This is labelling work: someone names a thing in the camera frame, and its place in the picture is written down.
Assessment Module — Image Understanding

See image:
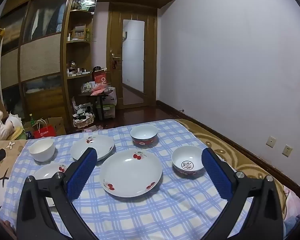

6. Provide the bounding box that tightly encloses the wall socket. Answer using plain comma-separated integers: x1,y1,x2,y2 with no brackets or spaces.
282,145,293,157
266,136,276,148

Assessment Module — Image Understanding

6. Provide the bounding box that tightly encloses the small cluttered side table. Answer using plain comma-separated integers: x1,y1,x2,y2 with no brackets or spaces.
79,81,117,124

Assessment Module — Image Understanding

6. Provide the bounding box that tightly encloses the green glass bottle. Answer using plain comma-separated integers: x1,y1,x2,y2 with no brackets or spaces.
30,114,36,126

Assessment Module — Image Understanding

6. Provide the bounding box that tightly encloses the brown floral blanket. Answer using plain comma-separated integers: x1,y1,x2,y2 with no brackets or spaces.
0,119,300,239

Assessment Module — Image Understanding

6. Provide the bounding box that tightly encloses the blue plaid cloth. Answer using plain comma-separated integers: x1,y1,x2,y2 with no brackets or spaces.
0,119,256,240

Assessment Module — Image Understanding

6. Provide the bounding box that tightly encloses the wooden wardrobe with shelves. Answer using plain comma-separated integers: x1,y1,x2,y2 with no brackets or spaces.
2,0,173,132

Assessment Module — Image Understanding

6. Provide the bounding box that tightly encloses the cherry plate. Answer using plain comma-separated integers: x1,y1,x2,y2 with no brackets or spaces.
33,163,68,180
99,150,162,198
70,134,115,161

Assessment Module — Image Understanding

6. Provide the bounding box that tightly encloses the plain white bowl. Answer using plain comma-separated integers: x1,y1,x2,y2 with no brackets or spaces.
29,138,55,162

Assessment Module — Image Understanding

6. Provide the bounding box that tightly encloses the right wall socket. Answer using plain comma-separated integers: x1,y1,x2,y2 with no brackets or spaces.
282,145,293,157

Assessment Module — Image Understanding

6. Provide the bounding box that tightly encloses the red paper shopping bag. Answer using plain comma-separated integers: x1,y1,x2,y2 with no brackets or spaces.
33,119,56,139

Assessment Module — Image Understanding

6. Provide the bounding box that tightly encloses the red patterned bowl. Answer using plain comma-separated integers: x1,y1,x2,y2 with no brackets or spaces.
130,125,158,146

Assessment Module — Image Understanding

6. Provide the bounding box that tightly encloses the wicker basket with items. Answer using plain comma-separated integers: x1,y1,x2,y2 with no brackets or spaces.
72,103,95,128

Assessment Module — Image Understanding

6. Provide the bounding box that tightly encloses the white plush toy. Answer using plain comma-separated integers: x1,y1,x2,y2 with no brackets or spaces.
0,111,23,141

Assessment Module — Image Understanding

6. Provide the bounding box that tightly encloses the wooden door with mirror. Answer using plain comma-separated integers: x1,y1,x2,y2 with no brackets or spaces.
107,3,158,109

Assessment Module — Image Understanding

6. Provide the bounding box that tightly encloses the red gift bag on table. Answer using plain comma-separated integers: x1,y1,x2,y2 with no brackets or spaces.
92,66,107,85

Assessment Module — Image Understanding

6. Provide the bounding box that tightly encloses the red bowl with seal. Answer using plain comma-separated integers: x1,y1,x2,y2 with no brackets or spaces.
171,146,204,174

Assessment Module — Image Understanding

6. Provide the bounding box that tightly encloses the cardboard box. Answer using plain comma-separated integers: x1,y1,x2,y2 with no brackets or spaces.
23,117,66,136

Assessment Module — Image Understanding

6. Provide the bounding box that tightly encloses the left wall socket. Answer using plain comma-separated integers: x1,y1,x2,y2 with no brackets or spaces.
266,136,276,148

